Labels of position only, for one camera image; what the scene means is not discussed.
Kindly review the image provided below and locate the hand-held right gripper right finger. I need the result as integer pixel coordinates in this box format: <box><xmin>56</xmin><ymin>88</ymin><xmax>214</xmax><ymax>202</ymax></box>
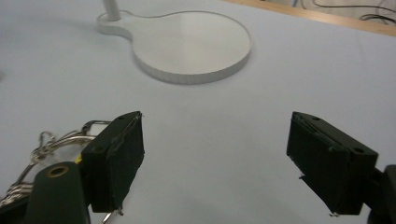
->
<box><xmin>286</xmin><ymin>111</ymin><xmax>379</xmax><ymax>217</ymax></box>

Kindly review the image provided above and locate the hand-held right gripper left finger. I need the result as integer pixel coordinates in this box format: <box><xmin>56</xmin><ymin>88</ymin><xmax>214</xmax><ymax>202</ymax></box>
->
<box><xmin>81</xmin><ymin>110</ymin><xmax>146</xmax><ymax>214</ymax></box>

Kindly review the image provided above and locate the white round lamp base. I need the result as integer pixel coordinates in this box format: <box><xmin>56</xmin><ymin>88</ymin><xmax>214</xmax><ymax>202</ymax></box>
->
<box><xmin>96</xmin><ymin>0</ymin><xmax>252</xmax><ymax>85</ymax></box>

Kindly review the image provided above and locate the black cable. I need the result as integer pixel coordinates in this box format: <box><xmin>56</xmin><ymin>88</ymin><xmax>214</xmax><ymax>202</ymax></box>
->
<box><xmin>359</xmin><ymin>13</ymin><xmax>396</xmax><ymax>26</ymax></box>
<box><xmin>312</xmin><ymin>0</ymin><xmax>396</xmax><ymax>15</ymax></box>

